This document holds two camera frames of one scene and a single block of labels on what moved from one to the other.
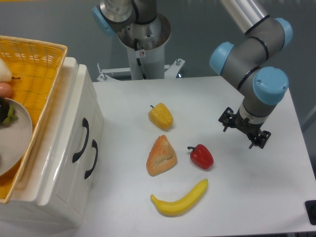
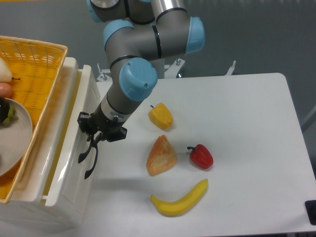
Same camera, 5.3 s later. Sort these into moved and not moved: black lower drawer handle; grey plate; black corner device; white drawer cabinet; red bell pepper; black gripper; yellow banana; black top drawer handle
Moved: black gripper; black top drawer handle
Not moved: grey plate; white drawer cabinet; red bell pepper; yellow banana; black lower drawer handle; black corner device
